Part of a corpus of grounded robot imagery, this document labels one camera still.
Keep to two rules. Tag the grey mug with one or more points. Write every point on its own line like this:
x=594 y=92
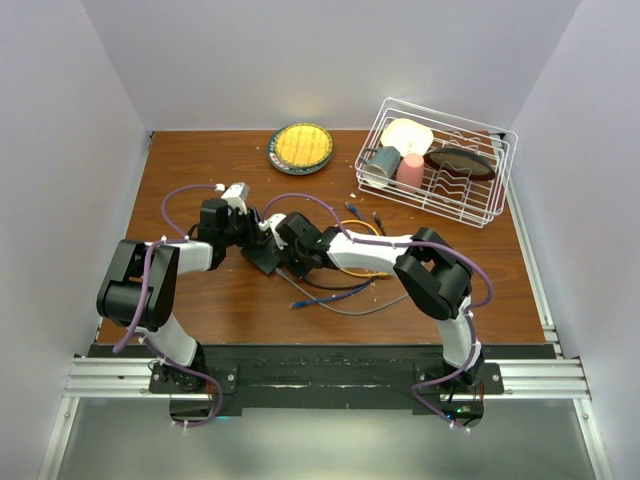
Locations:
x=380 y=165

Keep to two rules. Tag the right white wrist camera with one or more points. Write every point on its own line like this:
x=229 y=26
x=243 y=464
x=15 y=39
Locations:
x=270 y=226

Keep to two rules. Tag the white wire dish rack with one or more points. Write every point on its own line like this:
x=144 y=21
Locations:
x=474 y=203

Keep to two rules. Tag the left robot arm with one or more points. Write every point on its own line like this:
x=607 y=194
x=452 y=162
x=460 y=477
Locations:
x=139 y=287

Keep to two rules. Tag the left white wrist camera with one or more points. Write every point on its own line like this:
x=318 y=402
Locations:
x=234 y=198

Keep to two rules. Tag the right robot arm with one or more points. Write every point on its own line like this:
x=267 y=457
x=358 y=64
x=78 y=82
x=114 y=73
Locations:
x=434 y=276

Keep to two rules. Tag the aluminium frame rail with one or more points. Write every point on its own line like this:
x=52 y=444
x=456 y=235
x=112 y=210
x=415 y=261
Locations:
x=542 y=427

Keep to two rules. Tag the brown plate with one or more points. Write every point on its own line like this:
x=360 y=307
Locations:
x=460 y=162

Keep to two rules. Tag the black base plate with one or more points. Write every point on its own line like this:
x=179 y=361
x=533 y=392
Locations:
x=374 y=377

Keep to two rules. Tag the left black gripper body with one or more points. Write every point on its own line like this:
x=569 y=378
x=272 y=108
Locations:
x=239 y=230

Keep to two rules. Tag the pink cup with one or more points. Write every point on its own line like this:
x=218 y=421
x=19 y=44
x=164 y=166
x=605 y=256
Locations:
x=410 y=173

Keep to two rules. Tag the yellow and green plate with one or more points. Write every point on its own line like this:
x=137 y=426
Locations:
x=300 y=149

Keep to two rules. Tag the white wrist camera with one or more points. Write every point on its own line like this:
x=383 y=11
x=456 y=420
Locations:
x=270 y=226
x=234 y=198

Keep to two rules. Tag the black network switch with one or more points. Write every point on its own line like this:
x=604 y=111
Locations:
x=265 y=256

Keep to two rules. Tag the white bowl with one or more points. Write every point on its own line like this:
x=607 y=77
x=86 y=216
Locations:
x=407 y=136

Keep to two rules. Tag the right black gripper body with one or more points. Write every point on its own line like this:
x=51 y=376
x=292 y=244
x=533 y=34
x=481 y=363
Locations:
x=295 y=260

